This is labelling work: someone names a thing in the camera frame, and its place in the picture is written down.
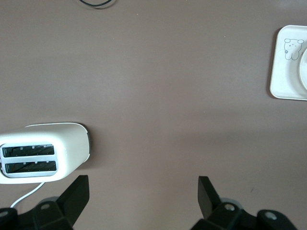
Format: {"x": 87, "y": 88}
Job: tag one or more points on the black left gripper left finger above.
{"x": 72, "y": 198}

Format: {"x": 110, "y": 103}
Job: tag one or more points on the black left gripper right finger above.
{"x": 211, "y": 206}

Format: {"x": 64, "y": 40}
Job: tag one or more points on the cream round plate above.
{"x": 304, "y": 69}

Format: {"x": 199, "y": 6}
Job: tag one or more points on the cream rabbit print tray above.
{"x": 283, "y": 79}

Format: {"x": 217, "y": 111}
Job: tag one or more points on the cream two-slot toaster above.
{"x": 69, "y": 143}

